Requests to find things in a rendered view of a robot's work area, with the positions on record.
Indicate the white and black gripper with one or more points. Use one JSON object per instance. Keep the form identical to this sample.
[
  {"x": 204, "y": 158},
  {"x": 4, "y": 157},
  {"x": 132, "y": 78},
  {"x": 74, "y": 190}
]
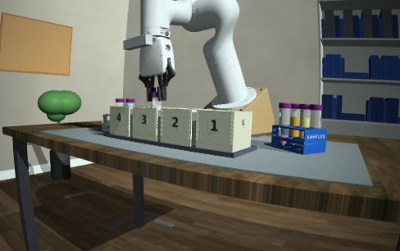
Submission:
[{"x": 153, "y": 60}]

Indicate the purple tube cap with white dot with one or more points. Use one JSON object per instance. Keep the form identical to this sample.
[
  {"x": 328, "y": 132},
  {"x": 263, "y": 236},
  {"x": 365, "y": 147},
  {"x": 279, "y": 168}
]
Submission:
[{"x": 155, "y": 102}]

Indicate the white tube rack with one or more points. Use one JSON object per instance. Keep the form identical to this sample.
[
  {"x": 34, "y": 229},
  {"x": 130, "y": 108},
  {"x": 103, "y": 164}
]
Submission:
[{"x": 105, "y": 123}]

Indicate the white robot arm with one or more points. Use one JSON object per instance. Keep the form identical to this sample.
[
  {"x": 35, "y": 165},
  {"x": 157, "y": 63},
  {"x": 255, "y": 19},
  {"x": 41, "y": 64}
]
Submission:
[{"x": 156, "y": 16}]

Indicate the blue tube rack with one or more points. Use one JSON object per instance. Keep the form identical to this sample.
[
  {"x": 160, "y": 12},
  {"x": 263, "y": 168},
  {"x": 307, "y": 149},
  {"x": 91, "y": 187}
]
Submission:
[{"x": 314, "y": 140}]

